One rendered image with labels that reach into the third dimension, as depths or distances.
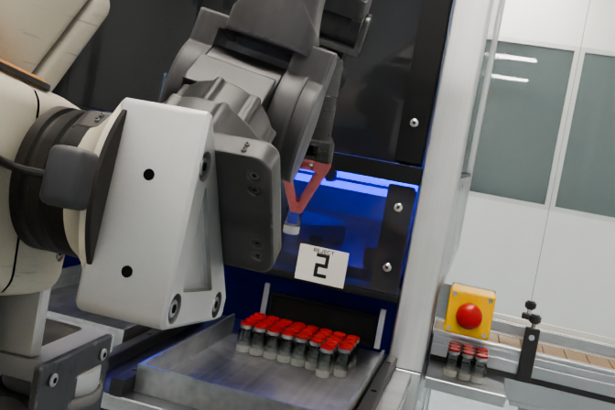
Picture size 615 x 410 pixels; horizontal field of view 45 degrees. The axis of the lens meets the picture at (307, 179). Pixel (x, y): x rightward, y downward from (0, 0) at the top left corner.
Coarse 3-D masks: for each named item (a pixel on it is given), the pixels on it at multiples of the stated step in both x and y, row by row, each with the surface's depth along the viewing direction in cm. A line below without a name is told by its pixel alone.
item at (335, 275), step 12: (300, 252) 125; (312, 252) 124; (324, 252) 124; (336, 252) 123; (300, 264) 125; (312, 264) 124; (336, 264) 123; (300, 276) 125; (312, 276) 124; (336, 276) 123
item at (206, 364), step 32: (224, 320) 119; (160, 352) 97; (192, 352) 108; (224, 352) 113; (160, 384) 91; (192, 384) 90; (224, 384) 99; (256, 384) 101; (288, 384) 103; (320, 384) 106; (352, 384) 108
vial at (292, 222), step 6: (288, 204) 97; (288, 210) 97; (288, 216) 96; (294, 216) 96; (300, 216) 97; (288, 222) 97; (294, 222) 96; (300, 222) 97; (288, 228) 97; (294, 228) 97; (294, 234) 97
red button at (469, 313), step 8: (464, 304) 116; (472, 304) 116; (464, 312) 115; (472, 312) 115; (480, 312) 115; (464, 320) 115; (472, 320) 115; (480, 320) 115; (464, 328) 115; (472, 328) 115
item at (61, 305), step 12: (60, 276) 134; (72, 276) 138; (60, 288) 133; (72, 288) 135; (60, 300) 125; (72, 300) 127; (48, 312) 107; (60, 312) 119; (72, 312) 120; (84, 312) 121; (84, 324) 105; (96, 324) 105; (108, 324) 117; (120, 324) 118; (132, 324) 119; (120, 336) 104; (132, 336) 107
